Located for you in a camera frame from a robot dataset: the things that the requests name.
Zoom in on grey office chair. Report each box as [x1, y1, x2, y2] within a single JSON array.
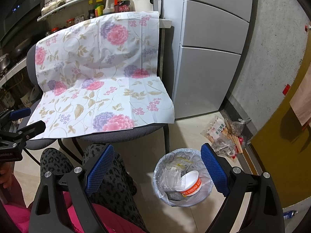
[[25, 24, 176, 162]]

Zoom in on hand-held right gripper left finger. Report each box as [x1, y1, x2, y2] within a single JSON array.
[[29, 144, 115, 233]]

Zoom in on dark bottle with yellow cap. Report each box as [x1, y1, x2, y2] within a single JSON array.
[[88, 0, 97, 20]]

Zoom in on floral printed cloth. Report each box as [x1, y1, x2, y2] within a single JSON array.
[[26, 12, 175, 140]]

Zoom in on orange white noodle bowl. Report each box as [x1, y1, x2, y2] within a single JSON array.
[[180, 170, 203, 196]]

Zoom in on pink jacket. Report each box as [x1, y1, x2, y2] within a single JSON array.
[[0, 191, 146, 233]]

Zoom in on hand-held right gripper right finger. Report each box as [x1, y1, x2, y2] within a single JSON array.
[[200, 143, 285, 233]]

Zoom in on metal corner shelf rack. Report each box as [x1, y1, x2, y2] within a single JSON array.
[[36, 0, 117, 23]]

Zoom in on grey patterned pants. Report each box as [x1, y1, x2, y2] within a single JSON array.
[[39, 143, 149, 233]]

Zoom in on olive door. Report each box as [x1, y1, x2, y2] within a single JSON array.
[[250, 61, 311, 214]]

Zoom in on clear plastic wrapper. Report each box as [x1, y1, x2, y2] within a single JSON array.
[[158, 161, 187, 192]]

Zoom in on black range hood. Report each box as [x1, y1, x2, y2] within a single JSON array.
[[0, 0, 42, 44]]

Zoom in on clear bag with dark contents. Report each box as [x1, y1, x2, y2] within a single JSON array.
[[225, 118, 252, 137]]

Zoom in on pale paper wall poster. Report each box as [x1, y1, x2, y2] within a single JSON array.
[[289, 63, 311, 127]]

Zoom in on grey mesh cloth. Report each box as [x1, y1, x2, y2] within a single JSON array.
[[165, 190, 188, 201]]

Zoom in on clear bag of shells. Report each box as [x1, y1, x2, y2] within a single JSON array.
[[211, 138, 237, 157]]

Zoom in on person's left hand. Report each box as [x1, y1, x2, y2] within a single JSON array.
[[0, 163, 14, 189]]

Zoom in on red plastic packet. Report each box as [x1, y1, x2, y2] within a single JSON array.
[[234, 136, 247, 149]]

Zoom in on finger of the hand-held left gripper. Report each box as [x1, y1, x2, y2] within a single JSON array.
[[0, 120, 46, 142], [0, 107, 31, 127]]

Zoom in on silver refrigerator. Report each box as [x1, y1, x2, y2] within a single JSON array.
[[159, 0, 254, 120]]

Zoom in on bamboo skewers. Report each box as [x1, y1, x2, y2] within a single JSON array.
[[230, 133, 244, 155]]

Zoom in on black wok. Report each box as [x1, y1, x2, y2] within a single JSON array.
[[7, 38, 32, 57]]

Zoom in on plastic bags with chopsticks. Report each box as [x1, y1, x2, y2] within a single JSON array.
[[200, 117, 227, 144]]

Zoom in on trash bin with white liner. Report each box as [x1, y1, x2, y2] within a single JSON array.
[[153, 148, 215, 207]]

